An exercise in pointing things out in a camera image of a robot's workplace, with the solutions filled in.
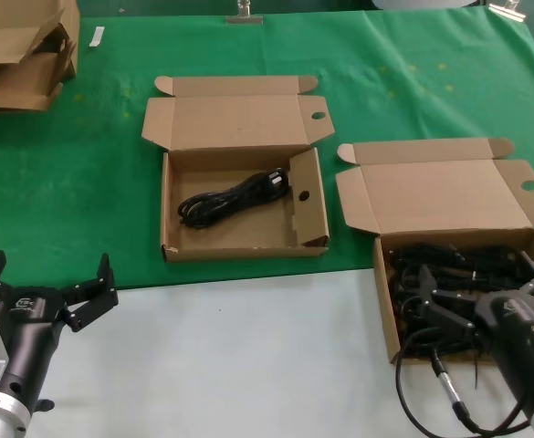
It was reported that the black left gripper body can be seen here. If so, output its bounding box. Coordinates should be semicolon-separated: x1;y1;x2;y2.
0;284;70;408

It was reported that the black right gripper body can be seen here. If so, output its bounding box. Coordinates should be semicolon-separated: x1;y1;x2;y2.
473;291;534;414

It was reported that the black power cable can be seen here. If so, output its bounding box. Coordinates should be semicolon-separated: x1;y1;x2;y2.
176;167;293;227

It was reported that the open cardboard box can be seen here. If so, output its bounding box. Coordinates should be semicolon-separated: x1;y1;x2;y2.
334;137;534;366

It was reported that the flattened cardboard box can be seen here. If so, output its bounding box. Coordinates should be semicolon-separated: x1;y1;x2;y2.
0;43;79;113
0;0;82;66

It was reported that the open cardboard box torn corner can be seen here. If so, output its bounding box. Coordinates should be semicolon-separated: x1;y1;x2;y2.
140;74;337;264

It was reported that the green table cloth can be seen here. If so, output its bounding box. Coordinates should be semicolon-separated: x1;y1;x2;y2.
0;7;534;291

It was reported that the silver binder clip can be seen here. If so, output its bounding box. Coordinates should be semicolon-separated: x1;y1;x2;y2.
487;0;529;23

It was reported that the grey round base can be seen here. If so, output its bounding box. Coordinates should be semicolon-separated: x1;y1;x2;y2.
371;0;485;11

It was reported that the metal table clamp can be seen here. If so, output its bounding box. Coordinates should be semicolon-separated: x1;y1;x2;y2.
225;0;265;25

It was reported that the pile of black power cables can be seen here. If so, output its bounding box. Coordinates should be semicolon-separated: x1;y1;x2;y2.
390;243;534;358

